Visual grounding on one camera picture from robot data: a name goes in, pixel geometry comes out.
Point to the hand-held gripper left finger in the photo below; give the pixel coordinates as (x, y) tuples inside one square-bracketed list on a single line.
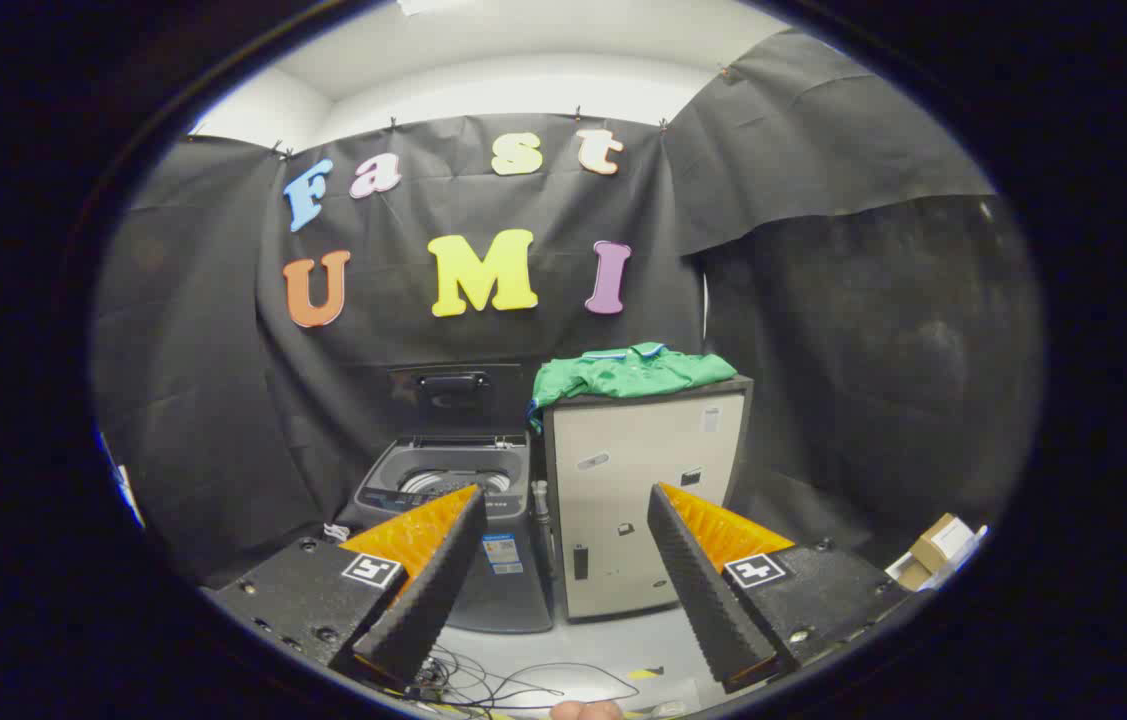
[(433, 590)]

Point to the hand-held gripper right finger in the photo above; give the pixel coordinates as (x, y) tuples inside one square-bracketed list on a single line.
[(703, 590)]

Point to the grey washing machine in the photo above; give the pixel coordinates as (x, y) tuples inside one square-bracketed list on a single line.
[(513, 600)]

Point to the dark washing machine lid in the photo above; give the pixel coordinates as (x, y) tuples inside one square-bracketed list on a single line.
[(483, 405)]

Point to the green polo shirt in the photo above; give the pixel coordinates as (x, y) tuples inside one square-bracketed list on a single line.
[(623, 375)]

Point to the yellow tape strip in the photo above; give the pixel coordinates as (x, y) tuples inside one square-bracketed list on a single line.
[(645, 673)]

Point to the beige cabinet with dark top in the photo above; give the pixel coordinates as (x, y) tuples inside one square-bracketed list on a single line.
[(623, 470)]

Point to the cardboard box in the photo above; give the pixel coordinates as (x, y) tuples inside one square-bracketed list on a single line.
[(938, 545)]

